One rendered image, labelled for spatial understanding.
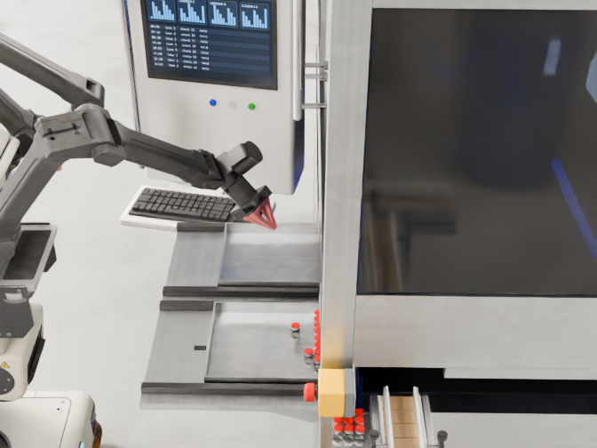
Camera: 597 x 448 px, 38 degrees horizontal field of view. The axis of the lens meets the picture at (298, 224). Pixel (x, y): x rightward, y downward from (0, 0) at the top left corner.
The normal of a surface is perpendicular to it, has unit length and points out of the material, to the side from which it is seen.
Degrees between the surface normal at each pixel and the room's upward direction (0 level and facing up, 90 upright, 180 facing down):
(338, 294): 90
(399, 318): 90
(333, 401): 90
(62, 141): 31
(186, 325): 0
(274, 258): 0
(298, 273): 0
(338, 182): 90
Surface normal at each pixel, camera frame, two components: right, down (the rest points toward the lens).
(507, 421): -0.01, 0.58
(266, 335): 0.00, -0.82
